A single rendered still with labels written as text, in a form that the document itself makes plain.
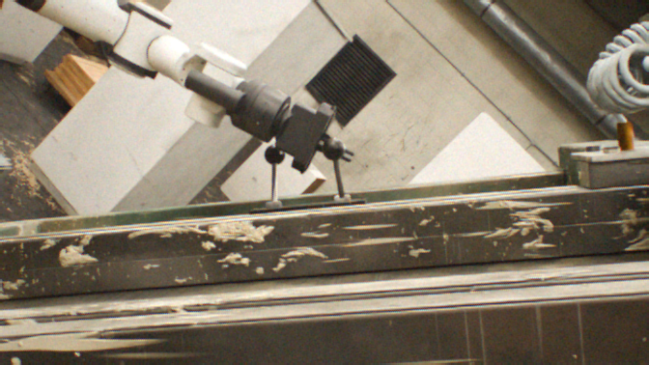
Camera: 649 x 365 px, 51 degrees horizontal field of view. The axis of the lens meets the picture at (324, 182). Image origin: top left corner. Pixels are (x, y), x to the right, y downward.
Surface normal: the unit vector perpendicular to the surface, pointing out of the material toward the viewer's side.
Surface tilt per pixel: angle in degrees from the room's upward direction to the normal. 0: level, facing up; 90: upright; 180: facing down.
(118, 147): 90
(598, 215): 90
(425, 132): 90
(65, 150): 90
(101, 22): 78
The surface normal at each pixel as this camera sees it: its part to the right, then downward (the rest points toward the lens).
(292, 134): -0.14, 0.07
